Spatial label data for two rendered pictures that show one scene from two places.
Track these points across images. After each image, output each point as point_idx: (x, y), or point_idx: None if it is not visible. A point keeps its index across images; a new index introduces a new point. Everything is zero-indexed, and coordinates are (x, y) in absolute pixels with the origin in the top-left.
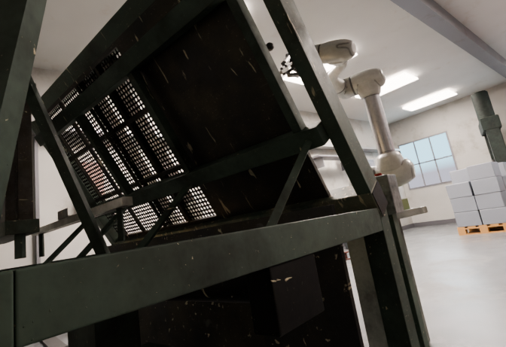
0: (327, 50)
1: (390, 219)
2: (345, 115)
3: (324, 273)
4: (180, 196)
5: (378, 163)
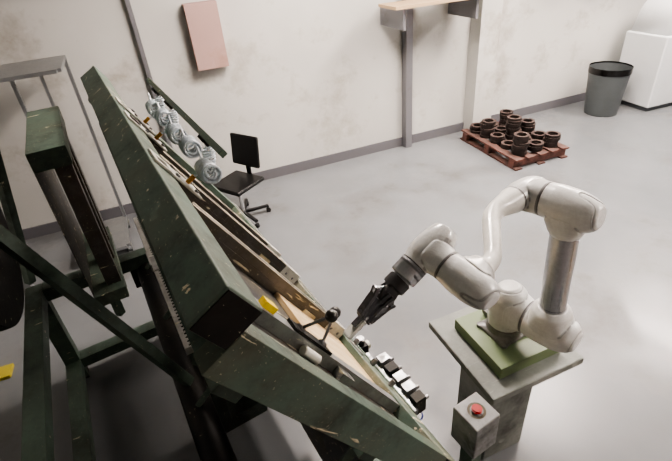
0: (446, 287)
1: None
2: (410, 439)
3: None
4: None
5: (530, 315)
